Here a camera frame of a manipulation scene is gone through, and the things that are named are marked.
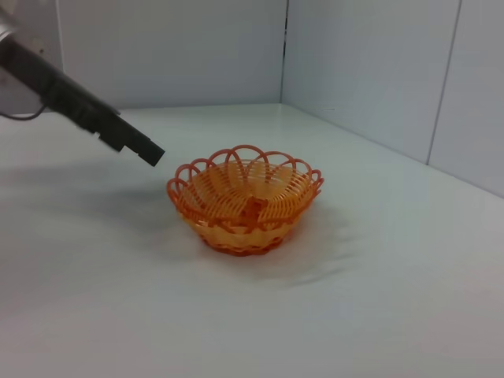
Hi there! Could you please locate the thin black cable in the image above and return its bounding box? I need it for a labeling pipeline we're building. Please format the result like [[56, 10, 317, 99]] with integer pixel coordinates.
[[0, 101, 47, 121]]

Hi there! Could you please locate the orange plastic woven basket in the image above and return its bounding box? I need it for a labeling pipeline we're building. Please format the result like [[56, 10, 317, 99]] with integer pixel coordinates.
[[166, 143, 325, 258]]

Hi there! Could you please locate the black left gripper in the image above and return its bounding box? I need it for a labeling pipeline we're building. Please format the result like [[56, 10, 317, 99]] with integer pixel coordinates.
[[0, 37, 166, 169]]

